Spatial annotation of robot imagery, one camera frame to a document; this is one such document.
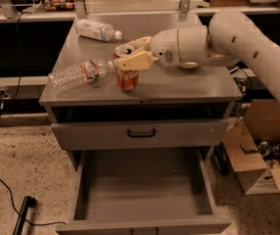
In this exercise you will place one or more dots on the clear crushed water bottle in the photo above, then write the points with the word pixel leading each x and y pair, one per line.
pixel 73 76

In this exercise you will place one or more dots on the grey drawer cabinet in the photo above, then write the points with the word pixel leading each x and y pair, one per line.
pixel 161 94

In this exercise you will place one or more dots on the black drawer handle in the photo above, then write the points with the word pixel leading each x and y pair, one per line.
pixel 141 134

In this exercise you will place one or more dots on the white labelled plastic bottle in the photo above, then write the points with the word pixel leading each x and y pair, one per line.
pixel 96 30

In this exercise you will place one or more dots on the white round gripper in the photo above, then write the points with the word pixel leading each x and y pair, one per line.
pixel 164 49

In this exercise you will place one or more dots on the grey top drawer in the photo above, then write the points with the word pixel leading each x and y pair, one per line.
pixel 113 135

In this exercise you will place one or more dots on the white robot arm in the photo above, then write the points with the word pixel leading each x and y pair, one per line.
pixel 230 37

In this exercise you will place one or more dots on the grey open middle drawer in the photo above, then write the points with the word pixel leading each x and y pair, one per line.
pixel 143 192

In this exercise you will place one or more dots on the red coke can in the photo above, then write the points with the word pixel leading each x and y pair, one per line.
pixel 127 80

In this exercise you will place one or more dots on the black bar on floor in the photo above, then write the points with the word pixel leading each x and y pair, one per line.
pixel 28 202

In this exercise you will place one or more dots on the brown cardboard box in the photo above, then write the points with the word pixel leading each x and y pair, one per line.
pixel 253 148

